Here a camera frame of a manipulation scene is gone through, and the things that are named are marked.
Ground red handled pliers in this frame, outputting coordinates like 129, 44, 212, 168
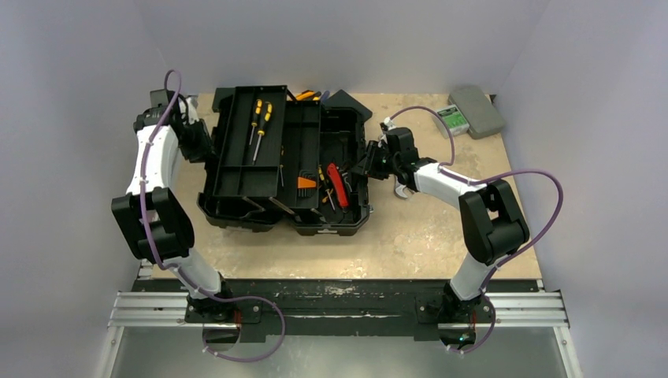
326, 162, 350, 209

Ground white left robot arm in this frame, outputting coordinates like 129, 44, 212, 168
111, 90, 235, 322

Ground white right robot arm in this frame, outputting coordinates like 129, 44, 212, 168
351, 128, 529, 321

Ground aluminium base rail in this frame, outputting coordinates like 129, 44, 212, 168
107, 291, 570, 329

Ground yellow handled needle-nose pliers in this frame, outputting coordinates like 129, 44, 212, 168
317, 165, 336, 213

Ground red handled adjustable wrench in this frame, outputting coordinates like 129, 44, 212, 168
394, 182, 414, 200

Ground black flat case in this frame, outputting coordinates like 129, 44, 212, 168
322, 90, 373, 122

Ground yellow tools behind toolbox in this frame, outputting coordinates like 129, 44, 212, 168
295, 90, 330, 101

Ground black plastic toolbox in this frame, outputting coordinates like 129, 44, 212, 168
197, 85, 372, 236

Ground black network switch box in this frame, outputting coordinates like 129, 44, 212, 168
212, 87, 236, 113

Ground black toolbox tray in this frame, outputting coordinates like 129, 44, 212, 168
204, 85, 322, 209

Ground small yellow black screwdriver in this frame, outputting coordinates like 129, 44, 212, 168
248, 98, 263, 146

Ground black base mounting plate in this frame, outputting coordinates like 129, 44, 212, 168
130, 279, 538, 347

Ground white green small box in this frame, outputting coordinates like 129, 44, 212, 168
435, 105, 469, 139

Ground grey sharpening stone block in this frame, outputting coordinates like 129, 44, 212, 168
449, 85, 507, 139

